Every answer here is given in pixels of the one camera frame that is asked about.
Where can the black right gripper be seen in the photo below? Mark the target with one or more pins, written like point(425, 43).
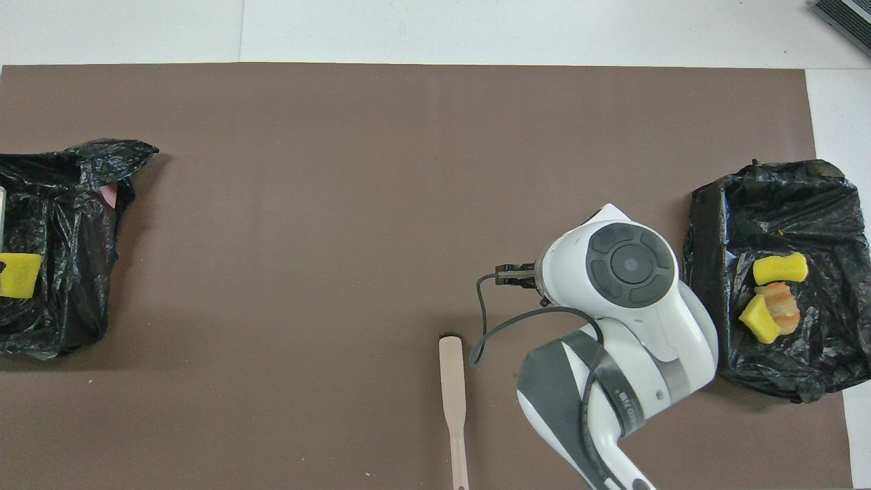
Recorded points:
point(516, 275)

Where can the beige hand brush black bristles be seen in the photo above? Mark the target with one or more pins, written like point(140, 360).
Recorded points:
point(452, 388)

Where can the yellow sponge piece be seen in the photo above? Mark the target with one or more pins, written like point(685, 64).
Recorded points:
point(780, 268)
point(759, 320)
point(20, 275)

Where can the croissant bread toy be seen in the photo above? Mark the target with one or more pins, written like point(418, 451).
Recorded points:
point(782, 306)

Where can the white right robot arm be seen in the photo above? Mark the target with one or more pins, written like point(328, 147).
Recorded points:
point(633, 327)

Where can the black bag lined pink bin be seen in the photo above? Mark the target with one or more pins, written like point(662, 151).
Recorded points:
point(61, 272)

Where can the brown table mat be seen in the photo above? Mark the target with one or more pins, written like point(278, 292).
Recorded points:
point(306, 204)

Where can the grey ribbed object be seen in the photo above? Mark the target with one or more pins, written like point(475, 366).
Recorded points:
point(847, 24)

